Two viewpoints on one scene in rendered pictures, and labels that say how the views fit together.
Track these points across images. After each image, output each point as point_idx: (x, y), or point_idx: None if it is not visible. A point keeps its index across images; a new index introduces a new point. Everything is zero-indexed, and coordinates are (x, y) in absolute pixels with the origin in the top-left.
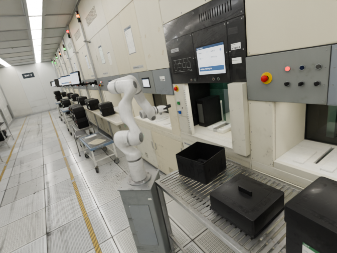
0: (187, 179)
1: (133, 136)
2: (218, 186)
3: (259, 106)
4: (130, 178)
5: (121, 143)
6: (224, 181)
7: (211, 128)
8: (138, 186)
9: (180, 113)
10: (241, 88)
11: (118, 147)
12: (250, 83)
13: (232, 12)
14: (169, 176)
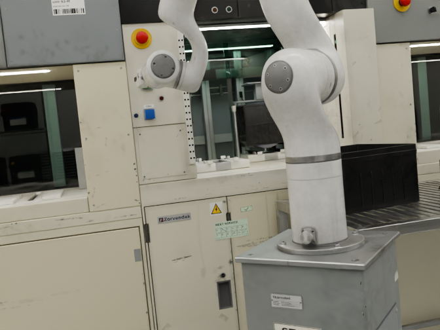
0: (382, 209)
1: (341, 61)
2: (432, 196)
3: (389, 53)
4: (310, 248)
5: (323, 84)
6: (419, 194)
7: (212, 165)
8: (370, 242)
9: (154, 117)
10: (372, 16)
11: (317, 97)
12: (376, 11)
13: None
14: (352, 220)
